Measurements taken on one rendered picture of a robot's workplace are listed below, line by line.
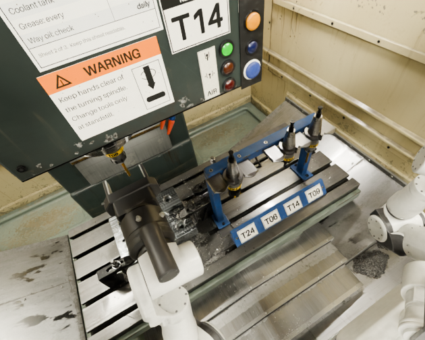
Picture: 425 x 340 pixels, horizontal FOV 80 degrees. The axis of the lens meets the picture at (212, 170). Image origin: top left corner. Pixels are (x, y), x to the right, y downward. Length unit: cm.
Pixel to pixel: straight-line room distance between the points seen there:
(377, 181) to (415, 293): 94
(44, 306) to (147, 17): 133
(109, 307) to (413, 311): 90
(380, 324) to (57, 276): 135
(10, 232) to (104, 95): 166
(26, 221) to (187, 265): 160
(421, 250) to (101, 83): 76
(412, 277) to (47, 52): 58
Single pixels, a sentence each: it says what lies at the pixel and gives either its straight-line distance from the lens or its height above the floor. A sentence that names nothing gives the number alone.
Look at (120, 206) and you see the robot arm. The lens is 55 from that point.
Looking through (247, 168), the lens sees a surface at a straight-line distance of 82.
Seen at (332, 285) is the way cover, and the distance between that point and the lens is 123.
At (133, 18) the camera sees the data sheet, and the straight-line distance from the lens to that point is 37.
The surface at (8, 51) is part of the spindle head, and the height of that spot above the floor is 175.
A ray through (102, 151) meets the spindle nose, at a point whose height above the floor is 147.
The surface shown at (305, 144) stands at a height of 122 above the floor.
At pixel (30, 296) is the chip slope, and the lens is 153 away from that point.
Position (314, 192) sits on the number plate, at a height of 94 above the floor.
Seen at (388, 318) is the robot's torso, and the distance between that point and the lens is 59.
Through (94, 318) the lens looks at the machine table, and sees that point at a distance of 110.
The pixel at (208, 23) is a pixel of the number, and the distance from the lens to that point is 41.
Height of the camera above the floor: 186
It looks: 51 degrees down
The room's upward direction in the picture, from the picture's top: 11 degrees counter-clockwise
